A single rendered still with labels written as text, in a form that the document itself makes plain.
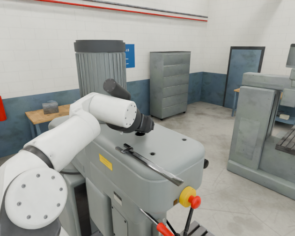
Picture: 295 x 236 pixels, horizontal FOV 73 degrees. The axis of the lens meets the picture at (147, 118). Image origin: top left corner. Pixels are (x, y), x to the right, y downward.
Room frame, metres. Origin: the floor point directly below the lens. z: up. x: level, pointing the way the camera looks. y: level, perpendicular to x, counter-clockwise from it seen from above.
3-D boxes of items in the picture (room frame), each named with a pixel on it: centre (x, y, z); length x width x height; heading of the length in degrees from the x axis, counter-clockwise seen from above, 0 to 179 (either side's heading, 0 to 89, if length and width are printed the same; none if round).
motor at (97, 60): (0.85, 0.19, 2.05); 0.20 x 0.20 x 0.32
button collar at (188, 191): (0.48, -0.12, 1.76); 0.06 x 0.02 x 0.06; 130
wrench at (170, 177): (0.47, 0.00, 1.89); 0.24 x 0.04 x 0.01; 42
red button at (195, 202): (0.47, -0.14, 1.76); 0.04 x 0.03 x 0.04; 130
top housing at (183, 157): (0.67, 0.04, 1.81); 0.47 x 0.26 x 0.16; 40
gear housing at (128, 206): (0.69, 0.05, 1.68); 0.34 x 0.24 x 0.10; 40
